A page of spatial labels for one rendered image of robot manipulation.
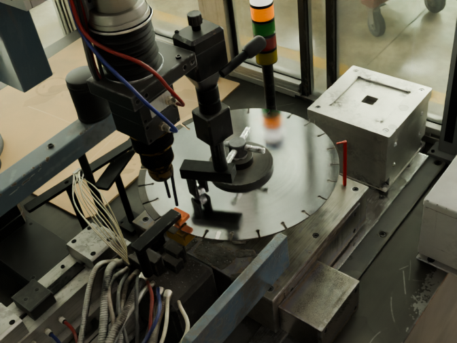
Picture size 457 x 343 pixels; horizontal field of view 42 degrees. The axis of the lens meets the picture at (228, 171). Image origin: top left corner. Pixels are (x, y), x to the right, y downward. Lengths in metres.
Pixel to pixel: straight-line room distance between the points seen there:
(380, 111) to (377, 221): 0.21
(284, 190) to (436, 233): 0.28
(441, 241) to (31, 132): 1.01
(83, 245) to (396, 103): 0.65
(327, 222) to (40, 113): 0.88
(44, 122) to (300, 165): 0.81
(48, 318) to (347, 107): 0.68
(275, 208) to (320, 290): 0.16
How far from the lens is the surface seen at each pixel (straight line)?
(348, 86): 1.28
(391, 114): 1.20
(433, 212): 1.05
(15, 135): 1.61
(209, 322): 0.77
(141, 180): 1.04
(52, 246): 1.16
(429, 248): 1.11
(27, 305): 1.01
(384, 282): 1.11
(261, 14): 1.18
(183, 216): 0.93
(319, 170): 1.00
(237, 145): 0.98
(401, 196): 1.24
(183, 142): 1.09
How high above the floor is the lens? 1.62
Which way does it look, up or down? 41 degrees down
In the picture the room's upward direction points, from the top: 9 degrees counter-clockwise
